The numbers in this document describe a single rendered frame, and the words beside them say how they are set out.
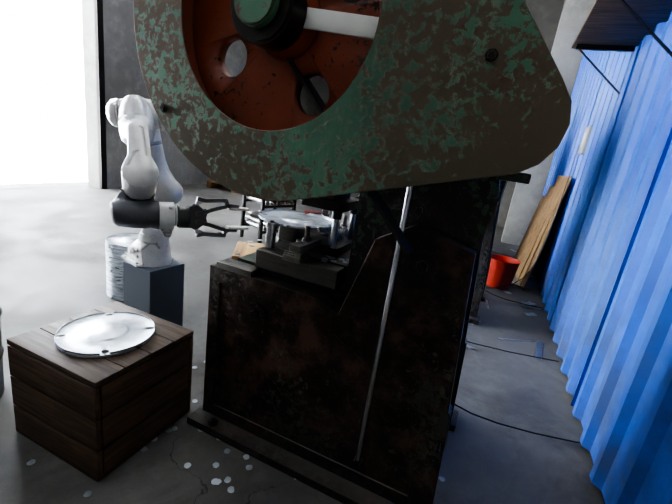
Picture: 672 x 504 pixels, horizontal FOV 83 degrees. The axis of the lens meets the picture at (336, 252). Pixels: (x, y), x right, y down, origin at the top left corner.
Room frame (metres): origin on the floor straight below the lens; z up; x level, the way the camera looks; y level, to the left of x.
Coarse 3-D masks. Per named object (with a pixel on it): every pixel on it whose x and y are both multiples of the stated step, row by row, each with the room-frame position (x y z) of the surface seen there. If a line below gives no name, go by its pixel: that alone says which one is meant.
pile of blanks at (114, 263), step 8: (112, 248) 2.06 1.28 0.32; (120, 248) 2.06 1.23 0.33; (112, 256) 2.06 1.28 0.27; (120, 256) 2.06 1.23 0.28; (112, 264) 2.06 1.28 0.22; (120, 264) 2.06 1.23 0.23; (112, 272) 2.06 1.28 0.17; (120, 272) 2.06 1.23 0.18; (112, 280) 2.06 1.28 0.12; (120, 280) 2.06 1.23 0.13; (112, 288) 2.07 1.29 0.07; (120, 288) 2.07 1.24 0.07; (112, 296) 2.08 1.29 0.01; (120, 296) 2.06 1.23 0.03
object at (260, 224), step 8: (248, 200) 3.88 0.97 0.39; (256, 200) 3.74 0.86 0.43; (264, 200) 3.64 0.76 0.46; (296, 200) 3.94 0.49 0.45; (264, 208) 3.64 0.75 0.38; (248, 216) 3.87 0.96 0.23; (240, 224) 3.85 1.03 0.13; (248, 224) 3.82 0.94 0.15; (256, 224) 3.73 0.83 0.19; (264, 224) 3.69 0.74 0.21; (240, 232) 3.84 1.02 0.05; (264, 232) 3.67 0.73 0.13
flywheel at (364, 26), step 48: (192, 0) 1.09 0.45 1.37; (240, 0) 0.87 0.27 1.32; (288, 0) 0.86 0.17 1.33; (336, 0) 0.94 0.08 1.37; (192, 48) 1.09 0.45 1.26; (288, 48) 0.94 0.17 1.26; (336, 48) 0.94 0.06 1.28; (240, 96) 1.03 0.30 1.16; (288, 96) 0.98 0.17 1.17; (336, 96) 0.93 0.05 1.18
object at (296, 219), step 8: (264, 216) 1.37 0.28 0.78; (272, 216) 1.39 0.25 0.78; (280, 216) 1.41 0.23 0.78; (288, 216) 1.41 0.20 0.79; (296, 216) 1.43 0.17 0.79; (304, 216) 1.45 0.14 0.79; (312, 216) 1.51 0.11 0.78; (320, 216) 1.52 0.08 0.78; (280, 224) 1.27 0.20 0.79; (288, 224) 1.30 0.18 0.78; (296, 224) 1.32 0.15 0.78; (304, 224) 1.34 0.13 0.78; (312, 224) 1.36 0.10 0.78; (320, 224) 1.38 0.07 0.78; (328, 224) 1.40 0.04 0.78
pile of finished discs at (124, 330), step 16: (80, 320) 1.18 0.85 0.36; (96, 320) 1.19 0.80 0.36; (112, 320) 1.21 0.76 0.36; (128, 320) 1.23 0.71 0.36; (144, 320) 1.24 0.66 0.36; (64, 336) 1.08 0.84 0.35; (80, 336) 1.08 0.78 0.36; (96, 336) 1.09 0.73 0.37; (112, 336) 1.10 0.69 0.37; (128, 336) 1.12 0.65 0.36; (144, 336) 1.14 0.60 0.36; (80, 352) 1.00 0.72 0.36; (96, 352) 1.01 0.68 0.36; (112, 352) 1.02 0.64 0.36
